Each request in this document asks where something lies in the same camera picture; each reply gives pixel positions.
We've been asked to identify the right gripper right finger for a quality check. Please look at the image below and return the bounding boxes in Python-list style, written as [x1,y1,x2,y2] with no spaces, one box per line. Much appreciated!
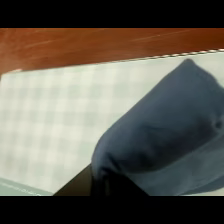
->
[98,175,150,197]

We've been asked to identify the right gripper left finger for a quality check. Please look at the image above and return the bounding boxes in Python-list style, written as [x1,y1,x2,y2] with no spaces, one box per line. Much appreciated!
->
[53,163,95,197]

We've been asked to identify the dark blue T-shirt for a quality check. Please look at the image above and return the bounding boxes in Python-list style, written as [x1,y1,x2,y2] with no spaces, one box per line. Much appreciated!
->
[90,58,224,197]

